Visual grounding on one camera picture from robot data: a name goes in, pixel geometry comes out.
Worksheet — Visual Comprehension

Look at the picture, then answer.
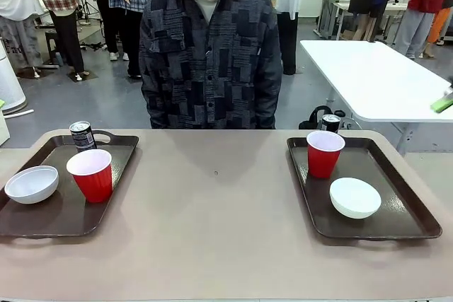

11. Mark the black can with green mark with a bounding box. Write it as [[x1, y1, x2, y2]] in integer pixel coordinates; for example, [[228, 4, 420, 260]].
[[321, 114, 341, 135]]

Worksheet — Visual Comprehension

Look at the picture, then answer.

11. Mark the white bowl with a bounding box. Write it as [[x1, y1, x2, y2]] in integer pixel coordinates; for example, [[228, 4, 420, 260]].
[[329, 176, 382, 221]]

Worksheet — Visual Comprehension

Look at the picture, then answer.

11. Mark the red plastic cup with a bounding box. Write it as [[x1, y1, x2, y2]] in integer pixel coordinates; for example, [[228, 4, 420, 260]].
[[306, 130, 346, 179], [66, 149, 113, 204]]

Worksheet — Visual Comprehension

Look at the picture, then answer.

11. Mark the black can with grey print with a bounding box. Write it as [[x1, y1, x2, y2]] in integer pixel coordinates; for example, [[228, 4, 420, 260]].
[[69, 120, 98, 153]]

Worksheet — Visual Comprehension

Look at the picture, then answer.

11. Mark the grey bowl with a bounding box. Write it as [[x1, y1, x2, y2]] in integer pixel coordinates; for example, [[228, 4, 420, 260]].
[[4, 165, 60, 205]]

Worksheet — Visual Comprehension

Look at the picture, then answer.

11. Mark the person's right forearm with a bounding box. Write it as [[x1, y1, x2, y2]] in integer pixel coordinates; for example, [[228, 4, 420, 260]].
[[139, 79, 167, 129]]

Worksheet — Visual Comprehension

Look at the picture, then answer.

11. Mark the person's left forearm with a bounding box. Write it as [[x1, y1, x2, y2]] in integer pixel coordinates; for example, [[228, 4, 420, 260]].
[[256, 79, 283, 129]]

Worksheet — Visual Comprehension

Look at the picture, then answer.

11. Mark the white folding table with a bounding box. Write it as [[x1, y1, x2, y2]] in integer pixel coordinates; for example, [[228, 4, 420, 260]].
[[299, 39, 453, 156]]

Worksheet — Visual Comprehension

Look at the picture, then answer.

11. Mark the bystander in orange trousers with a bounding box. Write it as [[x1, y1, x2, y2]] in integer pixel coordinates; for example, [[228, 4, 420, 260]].
[[423, 7, 453, 59]]

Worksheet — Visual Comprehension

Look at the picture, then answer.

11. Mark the black bag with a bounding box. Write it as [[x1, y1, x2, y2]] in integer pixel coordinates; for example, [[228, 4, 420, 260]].
[[299, 105, 333, 130]]

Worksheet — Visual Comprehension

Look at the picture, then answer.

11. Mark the person in patchwork shirt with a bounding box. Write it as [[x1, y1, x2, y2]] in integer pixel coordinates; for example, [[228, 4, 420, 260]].
[[139, 0, 283, 130]]

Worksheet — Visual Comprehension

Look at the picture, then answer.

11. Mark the black stool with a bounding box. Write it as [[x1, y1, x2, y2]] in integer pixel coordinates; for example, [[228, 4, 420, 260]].
[[45, 29, 68, 66]]

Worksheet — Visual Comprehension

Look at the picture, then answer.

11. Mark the brown tray with slim handle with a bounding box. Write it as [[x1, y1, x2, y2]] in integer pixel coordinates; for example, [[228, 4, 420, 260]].
[[285, 135, 443, 248]]

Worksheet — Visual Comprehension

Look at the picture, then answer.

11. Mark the brown tray with open handle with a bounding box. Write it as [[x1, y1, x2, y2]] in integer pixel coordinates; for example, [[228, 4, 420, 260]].
[[0, 129, 140, 240]]

